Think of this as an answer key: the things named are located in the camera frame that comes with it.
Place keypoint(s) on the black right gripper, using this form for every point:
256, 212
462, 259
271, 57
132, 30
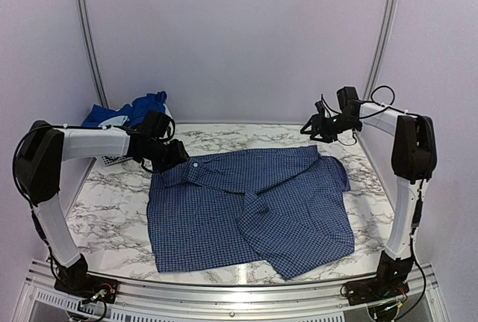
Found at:
314, 119

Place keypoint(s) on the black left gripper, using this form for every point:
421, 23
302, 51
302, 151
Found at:
178, 155

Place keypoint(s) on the blue checked shirt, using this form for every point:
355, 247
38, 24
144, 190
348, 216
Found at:
284, 206

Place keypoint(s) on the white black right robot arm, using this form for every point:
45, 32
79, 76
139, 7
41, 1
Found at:
413, 160

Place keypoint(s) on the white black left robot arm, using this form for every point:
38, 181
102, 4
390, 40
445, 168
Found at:
37, 170

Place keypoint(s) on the white plastic laundry basket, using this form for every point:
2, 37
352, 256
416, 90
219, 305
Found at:
109, 160

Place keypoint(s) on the royal blue garment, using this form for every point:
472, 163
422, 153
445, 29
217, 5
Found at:
136, 111

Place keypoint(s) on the light blue garment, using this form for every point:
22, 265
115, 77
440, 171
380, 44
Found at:
119, 120

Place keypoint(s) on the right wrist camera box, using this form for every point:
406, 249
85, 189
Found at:
321, 110

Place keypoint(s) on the right aluminium corner post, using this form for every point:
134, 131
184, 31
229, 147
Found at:
383, 38

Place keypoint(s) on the aluminium corner post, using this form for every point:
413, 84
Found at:
92, 59
383, 38

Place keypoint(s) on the aluminium front frame rail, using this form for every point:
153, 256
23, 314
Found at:
143, 300

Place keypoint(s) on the left aluminium corner post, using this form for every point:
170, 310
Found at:
92, 59

